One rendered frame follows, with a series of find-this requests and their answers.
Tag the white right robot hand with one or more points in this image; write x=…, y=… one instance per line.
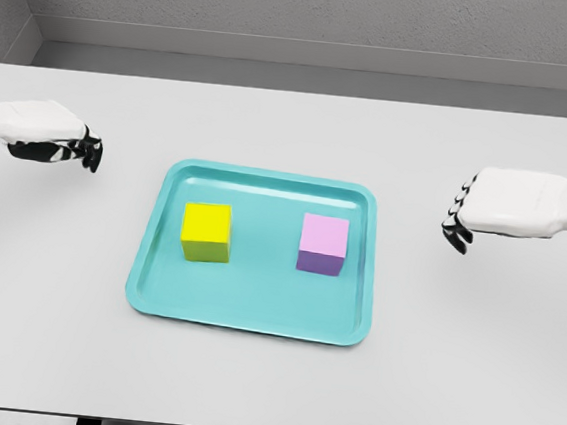
x=510, y=201

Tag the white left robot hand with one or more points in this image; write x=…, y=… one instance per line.
x=41, y=121

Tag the pink purple cube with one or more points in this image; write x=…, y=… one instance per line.
x=324, y=236

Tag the yellow cube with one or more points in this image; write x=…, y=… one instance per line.
x=206, y=225

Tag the teal rectangular tray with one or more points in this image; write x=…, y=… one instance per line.
x=256, y=290

